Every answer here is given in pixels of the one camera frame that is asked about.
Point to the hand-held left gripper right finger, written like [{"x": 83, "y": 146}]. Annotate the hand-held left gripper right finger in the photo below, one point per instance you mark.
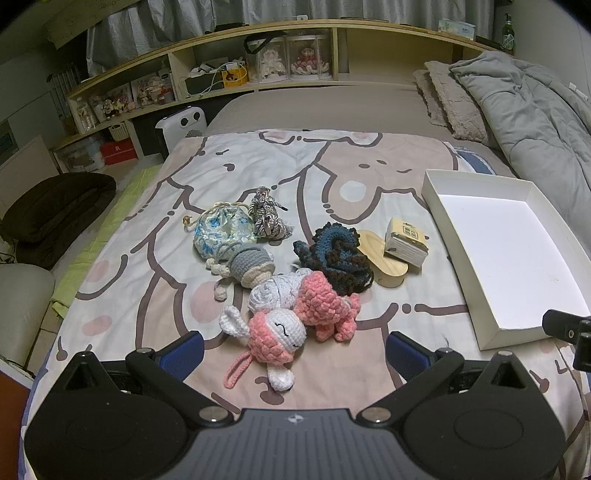
[{"x": 405, "y": 356}]

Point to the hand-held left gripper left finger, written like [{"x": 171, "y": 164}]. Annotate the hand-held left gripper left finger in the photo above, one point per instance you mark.
[{"x": 185, "y": 351}]

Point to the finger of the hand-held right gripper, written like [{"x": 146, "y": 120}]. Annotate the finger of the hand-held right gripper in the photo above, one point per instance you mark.
[
  {"x": 582, "y": 350},
  {"x": 559, "y": 324}
]

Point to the white shallow box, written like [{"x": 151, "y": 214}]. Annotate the white shallow box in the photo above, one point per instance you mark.
[{"x": 498, "y": 249}]

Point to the pink crochet bunny doll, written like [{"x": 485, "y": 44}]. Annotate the pink crochet bunny doll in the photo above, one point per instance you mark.
[{"x": 323, "y": 300}]

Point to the white crochet ball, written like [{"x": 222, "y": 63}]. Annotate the white crochet ball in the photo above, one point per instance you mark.
[{"x": 272, "y": 295}]

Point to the grey crochet doll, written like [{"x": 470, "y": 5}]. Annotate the grey crochet doll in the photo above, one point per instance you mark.
[{"x": 249, "y": 264}]

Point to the small cream cardboard box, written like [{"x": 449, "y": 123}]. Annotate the small cream cardboard box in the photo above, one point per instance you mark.
[{"x": 406, "y": 241}]

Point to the blue and brown crochet pouch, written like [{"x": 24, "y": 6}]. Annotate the blue and brown crochet pouch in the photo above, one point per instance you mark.
[{"x": 341, "y": 258}]

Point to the light green mat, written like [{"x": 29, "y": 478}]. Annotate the light green mat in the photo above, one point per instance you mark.
[{"x": 92, "y": 249}]

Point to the striped crochet pouch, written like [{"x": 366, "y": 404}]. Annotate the striped crochet pouch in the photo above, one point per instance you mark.
[{"x": 265, "y": 217}]

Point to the beige round cushion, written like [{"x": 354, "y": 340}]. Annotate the beige round cushion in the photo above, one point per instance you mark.
[{"x": 25, "y": 309}]

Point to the cartoon printed blanket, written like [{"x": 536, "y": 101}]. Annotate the cartoon printed blanket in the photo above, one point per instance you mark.
[{"x": 184, "y": 184}]

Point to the dark brown cushion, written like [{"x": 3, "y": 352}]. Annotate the dark brown cushion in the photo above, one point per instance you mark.
[{"x": 55, "y": 207}]

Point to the red box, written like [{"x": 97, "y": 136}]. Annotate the red box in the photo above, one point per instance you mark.
[{"x": 119, "y": 153}]

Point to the grey duvet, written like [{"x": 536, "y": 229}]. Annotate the grey duvet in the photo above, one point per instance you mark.
[{"x": 531, "y": 115}]

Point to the white heater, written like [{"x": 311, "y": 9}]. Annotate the white heater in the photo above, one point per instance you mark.
[{"x": 182, "y": 129}]

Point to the clear storage bin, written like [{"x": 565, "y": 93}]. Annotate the clear storage bin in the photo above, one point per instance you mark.
[{"x": 78, "y": 156}]

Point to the beige board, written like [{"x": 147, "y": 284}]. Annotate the beige board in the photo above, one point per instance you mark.
[{"x": 25, "y": 170}]

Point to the fuzzy taupe pillow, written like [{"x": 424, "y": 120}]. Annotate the fuzzy taupe pillow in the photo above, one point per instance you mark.
[
  {"x": 457, "y": 101},
  {"x": 427, "y": 97}
]

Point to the figurine display box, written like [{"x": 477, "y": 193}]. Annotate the figurine display box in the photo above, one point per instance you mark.
[
  {"x": 152, "y": 90},
  {"x": 111, "y": 104}
]

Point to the taupe bed mattress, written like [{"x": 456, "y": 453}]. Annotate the taupe bed mattress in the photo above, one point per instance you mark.
[{"x": 323, "y": 106}]

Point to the dark green box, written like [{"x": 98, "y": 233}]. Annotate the dark green box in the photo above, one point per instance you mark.
[{"x": 203, "y": 85}]

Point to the yellow container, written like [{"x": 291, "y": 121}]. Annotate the yellow container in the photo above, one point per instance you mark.
[{"x": 235, "y": 77}]

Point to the green glass bottle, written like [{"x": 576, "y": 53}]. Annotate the green glass bottle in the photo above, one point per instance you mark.
[{"x": 508, "y": 34}]

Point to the wooden headboard shelf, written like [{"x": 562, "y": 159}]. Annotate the wooden headboard shelf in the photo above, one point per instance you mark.
[{"x": 369, "y": 50}]

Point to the tissue box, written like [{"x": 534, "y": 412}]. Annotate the tissue box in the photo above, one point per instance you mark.
[{"x": 456, "y": 28}]

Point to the clear case with red doll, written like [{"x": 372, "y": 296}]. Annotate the clear case with red doll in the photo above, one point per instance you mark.
[{"x": 309, "y": 57}]

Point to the grey curtain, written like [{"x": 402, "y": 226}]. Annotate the grey curtain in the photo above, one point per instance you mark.
[{"x": 184, "y": 32}]

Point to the wooden curtain pelmet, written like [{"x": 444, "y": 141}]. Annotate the wooden curtain pelmet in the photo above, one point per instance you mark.
[{"x": 87, "y": 23}]

